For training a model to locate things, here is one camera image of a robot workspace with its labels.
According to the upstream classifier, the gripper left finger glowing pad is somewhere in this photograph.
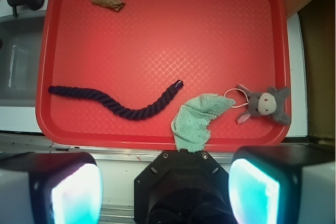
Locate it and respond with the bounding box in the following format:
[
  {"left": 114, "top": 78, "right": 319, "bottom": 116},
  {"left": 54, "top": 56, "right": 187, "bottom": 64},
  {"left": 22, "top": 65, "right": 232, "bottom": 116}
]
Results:
[{"left": 1, "top": 152, "right": 103, "bottom": 223}]

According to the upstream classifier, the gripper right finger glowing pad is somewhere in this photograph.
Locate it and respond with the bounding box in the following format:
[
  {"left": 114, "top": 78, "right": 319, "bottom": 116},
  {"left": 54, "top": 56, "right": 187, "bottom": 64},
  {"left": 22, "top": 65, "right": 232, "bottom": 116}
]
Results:
[{"left": 228, "top": 145, "right": 335, "bottom": 223}]

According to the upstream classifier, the light blue terry cloth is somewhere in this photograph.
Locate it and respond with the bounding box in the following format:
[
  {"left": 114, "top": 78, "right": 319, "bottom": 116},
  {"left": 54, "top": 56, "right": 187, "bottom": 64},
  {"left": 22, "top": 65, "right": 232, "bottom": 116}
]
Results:
[{"left": 171, "top": 93, "right": 236, "bottom": 153}]

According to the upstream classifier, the grey plush donkey toy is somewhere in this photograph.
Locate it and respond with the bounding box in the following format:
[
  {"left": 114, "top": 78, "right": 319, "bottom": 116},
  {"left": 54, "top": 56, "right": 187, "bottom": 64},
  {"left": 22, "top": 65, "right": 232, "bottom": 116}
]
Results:
[{"left": 224, "top": 85, "right": 291, "bottom": 125}]

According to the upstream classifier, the grey metal sink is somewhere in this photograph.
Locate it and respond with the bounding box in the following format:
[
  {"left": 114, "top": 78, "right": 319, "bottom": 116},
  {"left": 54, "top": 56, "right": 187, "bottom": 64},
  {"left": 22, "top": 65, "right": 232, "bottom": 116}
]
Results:
[{"left": 1, "top": 16, "right": 45, "bottom": 107}]

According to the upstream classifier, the red plastic tray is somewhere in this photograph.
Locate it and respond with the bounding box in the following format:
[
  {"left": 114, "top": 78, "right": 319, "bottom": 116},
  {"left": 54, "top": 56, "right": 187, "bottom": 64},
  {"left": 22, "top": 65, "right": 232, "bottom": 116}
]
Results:
[{"left": 36, "top": 0, "right": 290, "bottom": 150}]

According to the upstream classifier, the brown wood piece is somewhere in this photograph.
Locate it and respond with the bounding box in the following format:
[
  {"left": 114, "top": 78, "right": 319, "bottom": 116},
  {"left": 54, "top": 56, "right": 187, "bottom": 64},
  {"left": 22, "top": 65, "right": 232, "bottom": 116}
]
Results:
[{"left": 91, "top": 0, "right": 125, "bottom": 12}]

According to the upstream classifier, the dark purple twisted rope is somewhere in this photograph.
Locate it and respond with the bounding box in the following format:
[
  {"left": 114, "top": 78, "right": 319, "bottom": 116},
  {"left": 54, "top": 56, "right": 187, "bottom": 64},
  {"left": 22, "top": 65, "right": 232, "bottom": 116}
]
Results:
[{"left": 48, "top": 79, "right": 184, "bottom": 121}]

